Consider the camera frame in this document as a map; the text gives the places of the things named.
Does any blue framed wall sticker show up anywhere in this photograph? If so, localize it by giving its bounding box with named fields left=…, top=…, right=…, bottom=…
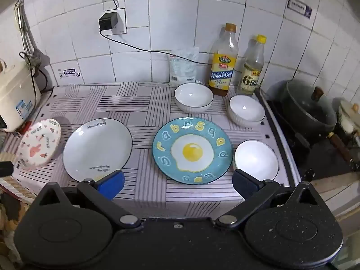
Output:
left=287, top=0, right=313, bottom=19

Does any white plate with dark rim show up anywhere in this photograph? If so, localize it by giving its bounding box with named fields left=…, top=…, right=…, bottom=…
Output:
left=62, top=117, right=133, bottom=183

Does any black adapter cable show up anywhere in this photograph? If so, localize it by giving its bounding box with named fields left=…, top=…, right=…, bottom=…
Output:
left=99, top=29, right=211, bottom=64

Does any white wall outlet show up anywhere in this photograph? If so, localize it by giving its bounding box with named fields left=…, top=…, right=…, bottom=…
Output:
left=102, top=8, right=128, bottom=36

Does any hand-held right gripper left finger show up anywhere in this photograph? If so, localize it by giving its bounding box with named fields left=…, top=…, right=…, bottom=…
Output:
left=36, top=170, right=142, bottom=230

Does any striped table cover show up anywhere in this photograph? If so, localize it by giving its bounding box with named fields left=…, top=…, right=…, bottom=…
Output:
left=6, top=81, right=301, bottom=203

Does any dark cooking pot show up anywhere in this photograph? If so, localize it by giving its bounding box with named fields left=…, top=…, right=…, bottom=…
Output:
left=266, top=79, right=359, bottom=172

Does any pink rabbit print plate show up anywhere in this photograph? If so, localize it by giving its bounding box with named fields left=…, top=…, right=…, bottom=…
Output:
left=15, top=118, right=62, bottom=170

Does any grey plate with dark rim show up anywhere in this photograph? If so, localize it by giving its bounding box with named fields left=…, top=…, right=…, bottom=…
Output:
left=233, top=140, right=279, bottom=181

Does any clear bottle yellow cap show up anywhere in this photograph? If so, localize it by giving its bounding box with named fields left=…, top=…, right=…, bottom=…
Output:
left=237, top=34, right=267, bottom=95

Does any black gas stove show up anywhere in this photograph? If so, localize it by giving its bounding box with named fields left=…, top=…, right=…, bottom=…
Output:
left=260, top=90, right=360, bottom=180

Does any white rice cooker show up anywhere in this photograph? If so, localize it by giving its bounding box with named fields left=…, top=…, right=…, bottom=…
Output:
left=0, top=59, right=41, bottom=133

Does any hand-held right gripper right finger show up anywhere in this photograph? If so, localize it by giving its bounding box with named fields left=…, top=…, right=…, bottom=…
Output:
left=215, top=169, right=324, bottom=230

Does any black cooker power cord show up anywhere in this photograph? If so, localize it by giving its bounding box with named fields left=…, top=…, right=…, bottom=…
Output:
left=35, top=65, right=54, bottom=93

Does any black power adapter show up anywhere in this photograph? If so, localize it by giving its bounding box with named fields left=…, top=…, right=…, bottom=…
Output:
left=98, top=12, right=120, bottom=31

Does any amber liquid bottle yellow label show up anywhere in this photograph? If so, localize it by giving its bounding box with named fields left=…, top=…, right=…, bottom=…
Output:
left=209, top=23, right=239, bottom=97

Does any glass pot lid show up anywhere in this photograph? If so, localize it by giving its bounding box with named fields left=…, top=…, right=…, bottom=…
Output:
left=283, top=80, right=338, bottom=127

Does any blue fried egg plate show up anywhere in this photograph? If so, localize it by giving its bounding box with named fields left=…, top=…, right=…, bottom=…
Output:
left=152, top=117, right=234, bottom=185

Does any white bowl with dark rim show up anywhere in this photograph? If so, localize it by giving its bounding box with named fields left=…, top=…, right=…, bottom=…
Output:
left=174, top=83, right=214, bottom=113
left=228, top=95, right=266, bottom=126

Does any white plastic seasoning bag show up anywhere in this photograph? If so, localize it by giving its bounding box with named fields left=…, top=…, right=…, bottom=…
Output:
left=169, top=47, right=200, bottom=87

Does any white enamel pot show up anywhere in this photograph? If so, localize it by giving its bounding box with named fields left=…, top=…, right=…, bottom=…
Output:
left=337, top=98, right=360, bottom=142

